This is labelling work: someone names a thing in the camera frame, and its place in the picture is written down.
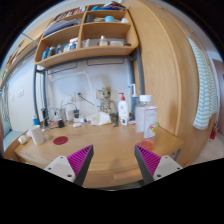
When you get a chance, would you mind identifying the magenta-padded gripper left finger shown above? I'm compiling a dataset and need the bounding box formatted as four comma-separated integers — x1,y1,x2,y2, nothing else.
43,144,95,187

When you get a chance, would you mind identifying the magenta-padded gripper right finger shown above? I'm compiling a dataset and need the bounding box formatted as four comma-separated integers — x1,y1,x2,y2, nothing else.
134,144,184,185

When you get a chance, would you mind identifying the clear drink bottle white cap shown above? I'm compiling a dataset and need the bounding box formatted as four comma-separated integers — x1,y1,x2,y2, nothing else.
134,94,159,151

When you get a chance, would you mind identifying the flat round red coaster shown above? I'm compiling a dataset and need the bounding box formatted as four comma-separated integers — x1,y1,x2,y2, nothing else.
52,135,69,146

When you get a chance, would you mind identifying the round white wrapped item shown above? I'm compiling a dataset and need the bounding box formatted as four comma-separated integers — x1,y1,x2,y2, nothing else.
18,134,30,145

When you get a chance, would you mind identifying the white power strip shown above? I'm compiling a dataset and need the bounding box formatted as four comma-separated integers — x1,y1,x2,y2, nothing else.
73,117,89,124

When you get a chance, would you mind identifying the black upright device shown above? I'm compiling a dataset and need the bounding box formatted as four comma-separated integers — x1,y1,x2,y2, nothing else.
41,108,50,128

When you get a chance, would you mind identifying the blue bottle white cap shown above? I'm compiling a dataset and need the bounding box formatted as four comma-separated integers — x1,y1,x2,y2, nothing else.
32,114,41,127

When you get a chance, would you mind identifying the teal bed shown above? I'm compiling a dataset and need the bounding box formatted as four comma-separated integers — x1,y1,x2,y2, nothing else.
1,129,25,153

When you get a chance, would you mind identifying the crumpled white paper bag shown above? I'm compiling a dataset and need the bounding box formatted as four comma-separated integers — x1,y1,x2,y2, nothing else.
89,111,113,127

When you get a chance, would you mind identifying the white red-topped pump bottle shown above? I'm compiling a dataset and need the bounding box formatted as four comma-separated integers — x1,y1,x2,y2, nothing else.
117,92,130,123

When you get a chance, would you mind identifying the tree creature figurine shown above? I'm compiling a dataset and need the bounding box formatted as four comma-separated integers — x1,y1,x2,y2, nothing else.
99,86,118,116

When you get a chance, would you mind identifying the green striped hanging towel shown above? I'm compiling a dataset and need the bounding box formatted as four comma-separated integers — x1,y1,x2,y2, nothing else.
188,37,219,131

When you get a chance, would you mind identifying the wooden wardrobe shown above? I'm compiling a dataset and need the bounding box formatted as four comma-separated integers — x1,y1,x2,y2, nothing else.
123,0,216,168

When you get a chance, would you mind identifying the wooden shelf unit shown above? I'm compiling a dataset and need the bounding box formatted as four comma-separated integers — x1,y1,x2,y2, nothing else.
33,1,140,69

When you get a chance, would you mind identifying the grey metal frame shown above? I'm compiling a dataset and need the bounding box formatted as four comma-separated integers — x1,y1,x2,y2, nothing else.
32,46,146,126

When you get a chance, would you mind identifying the long wooden wall shelf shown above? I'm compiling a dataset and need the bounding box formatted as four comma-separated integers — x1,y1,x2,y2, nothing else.
0,16,46,89

